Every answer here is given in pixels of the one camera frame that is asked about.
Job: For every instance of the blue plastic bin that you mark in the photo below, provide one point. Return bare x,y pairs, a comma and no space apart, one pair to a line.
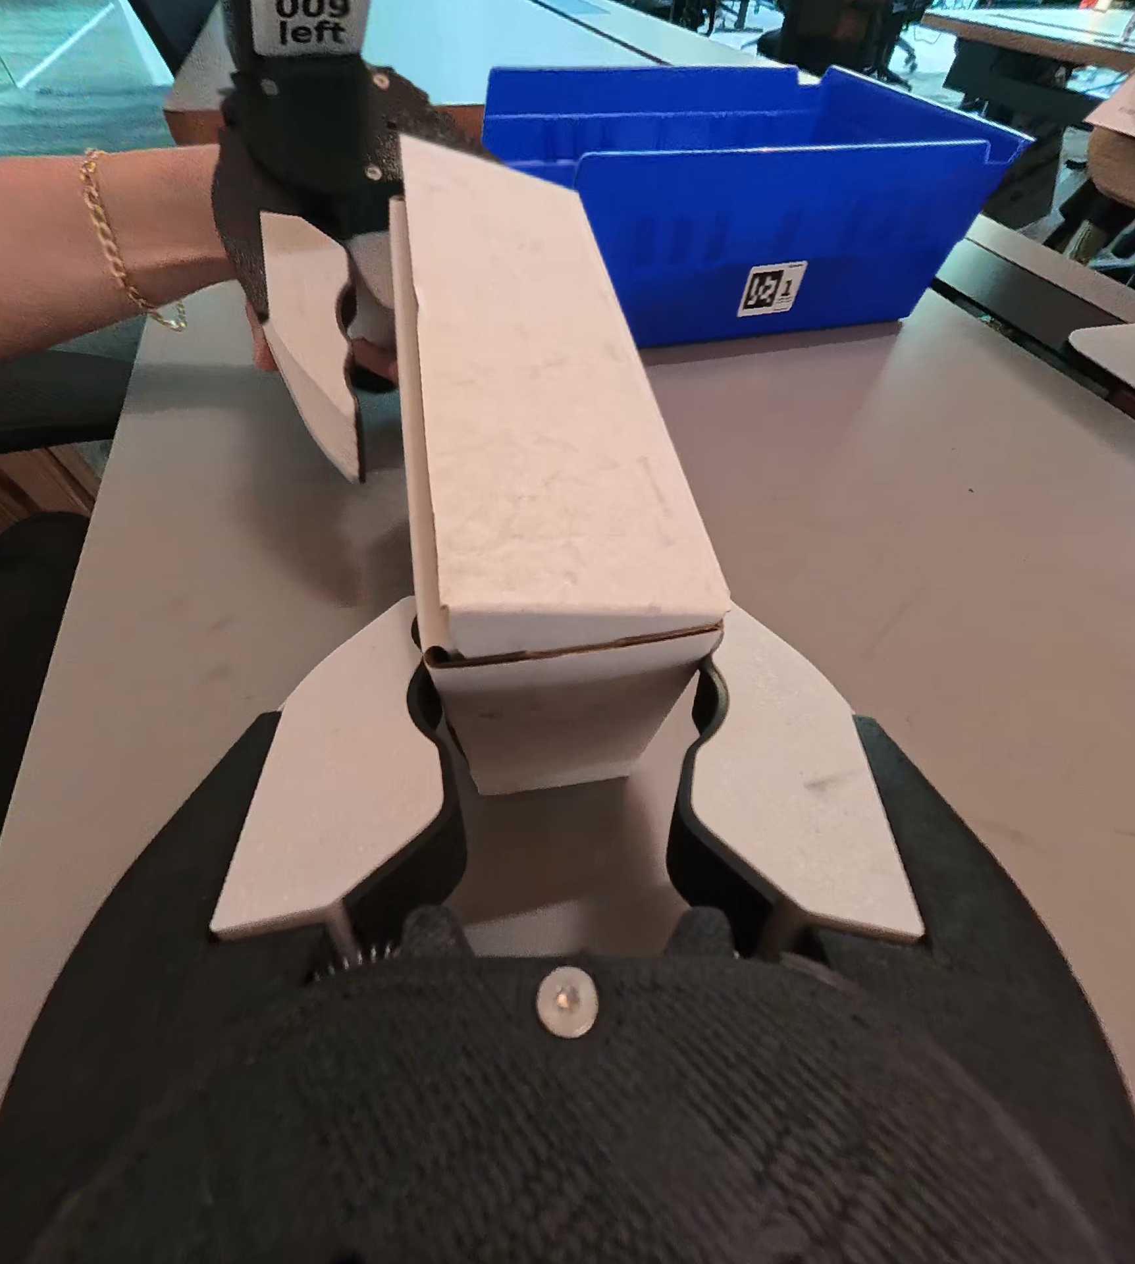
725,198

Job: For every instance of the white cardboard mailer box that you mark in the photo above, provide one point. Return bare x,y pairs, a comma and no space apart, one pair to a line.
537,395

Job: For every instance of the person's left forearm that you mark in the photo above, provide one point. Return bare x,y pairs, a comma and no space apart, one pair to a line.
34,257

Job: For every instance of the black office chair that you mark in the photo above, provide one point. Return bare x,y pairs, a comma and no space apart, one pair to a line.
23,395

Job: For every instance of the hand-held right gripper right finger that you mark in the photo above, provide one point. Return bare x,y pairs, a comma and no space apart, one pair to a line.
804,790

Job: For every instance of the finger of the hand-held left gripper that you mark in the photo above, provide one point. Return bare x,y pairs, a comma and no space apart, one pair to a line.
375,266
305,316

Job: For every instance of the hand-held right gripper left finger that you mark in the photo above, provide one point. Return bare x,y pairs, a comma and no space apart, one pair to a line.
339,790

